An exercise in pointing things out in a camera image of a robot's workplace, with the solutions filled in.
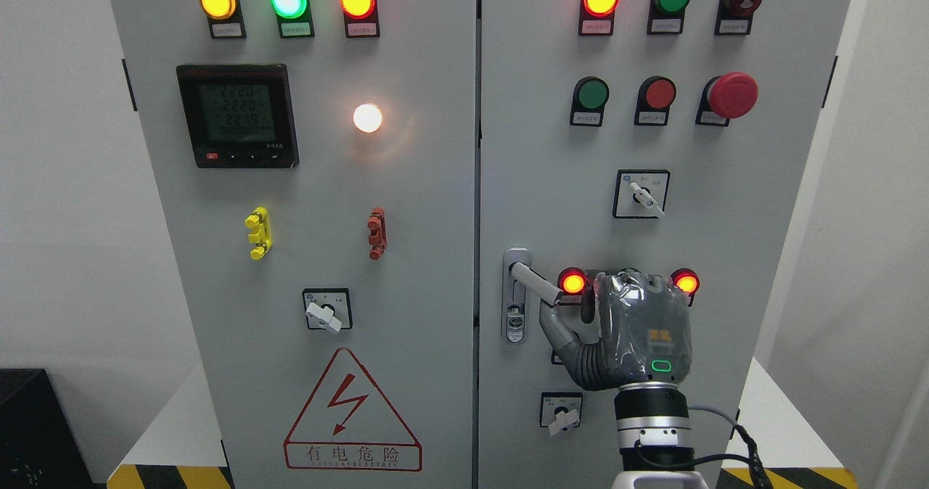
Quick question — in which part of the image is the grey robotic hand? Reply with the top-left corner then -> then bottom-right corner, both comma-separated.
539,268 -> 692,391

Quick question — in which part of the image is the red push button upper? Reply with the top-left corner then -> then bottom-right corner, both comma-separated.
634,75 -> 676,126

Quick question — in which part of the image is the red lit indicator light left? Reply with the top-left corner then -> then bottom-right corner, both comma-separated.
340,0 -> 380,38

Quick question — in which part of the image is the white platform hazard striped edge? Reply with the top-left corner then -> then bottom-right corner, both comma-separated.
107,361 -> 857,488

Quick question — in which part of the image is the red lit indicator middle left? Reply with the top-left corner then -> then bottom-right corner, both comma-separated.
558,267 -> 588,306

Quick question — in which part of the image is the white lit indicator light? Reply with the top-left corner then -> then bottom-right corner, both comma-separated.
352,102 -> 384,134

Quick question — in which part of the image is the black box lower left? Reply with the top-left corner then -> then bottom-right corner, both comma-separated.
1,368 -> 94,488

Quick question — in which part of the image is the yellow indicator light top left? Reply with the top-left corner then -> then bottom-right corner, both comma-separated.
200,0 -> 247,39

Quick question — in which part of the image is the dark red buzzer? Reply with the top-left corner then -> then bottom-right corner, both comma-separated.
714,0 -> 763,36

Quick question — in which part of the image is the red lit indicator middle right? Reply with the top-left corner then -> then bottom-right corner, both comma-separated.
670,268 -> 701,306

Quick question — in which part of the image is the grey right cabinet door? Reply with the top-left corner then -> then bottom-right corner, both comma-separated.
475,0 -> 850,488

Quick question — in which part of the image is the white selector switch lower right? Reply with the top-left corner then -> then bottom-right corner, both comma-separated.
539,391 -> 584,438

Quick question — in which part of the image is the green push button upper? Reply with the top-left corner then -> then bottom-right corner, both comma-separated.
570,76 -> 610,128

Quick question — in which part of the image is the grey left cabinet door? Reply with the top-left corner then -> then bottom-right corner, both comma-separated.
112,0 -> 477,488

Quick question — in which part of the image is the green indicator top right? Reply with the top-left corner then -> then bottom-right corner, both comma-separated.
647,0 -> 690,35

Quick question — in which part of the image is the black digital power meter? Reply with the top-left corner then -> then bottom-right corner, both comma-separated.
176,63 -> 300,168

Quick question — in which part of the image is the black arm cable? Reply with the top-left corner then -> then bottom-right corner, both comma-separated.
634,405 -> 776,489

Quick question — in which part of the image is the red lit indicator top right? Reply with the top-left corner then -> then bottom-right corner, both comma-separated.
578,0 -> 620,36

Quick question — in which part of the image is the white selector switch upper right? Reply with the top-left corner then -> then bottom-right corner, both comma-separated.
613,169 -> 671,218

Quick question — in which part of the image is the silver door handle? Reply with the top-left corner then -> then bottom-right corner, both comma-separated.
502,247 -> 562,344

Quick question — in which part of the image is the red electric hazard warning sign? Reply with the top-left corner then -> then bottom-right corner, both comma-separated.
283,348 -> 422,472

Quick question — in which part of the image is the white selector switch left door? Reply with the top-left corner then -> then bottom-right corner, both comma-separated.
302,287 -> 353,334

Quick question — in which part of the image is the white selector switch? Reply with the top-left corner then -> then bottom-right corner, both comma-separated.
613,169 -> 671,218
539,391 -> 584,438

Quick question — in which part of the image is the green lit indicator light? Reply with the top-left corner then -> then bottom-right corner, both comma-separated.
269,0 -> 315,38

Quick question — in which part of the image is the grey cabinet door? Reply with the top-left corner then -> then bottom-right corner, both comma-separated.
112,0 -> 477,488
475,0 -> 850,488

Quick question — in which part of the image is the red emergency stop button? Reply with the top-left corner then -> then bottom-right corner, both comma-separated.
695,72 -> 758,128

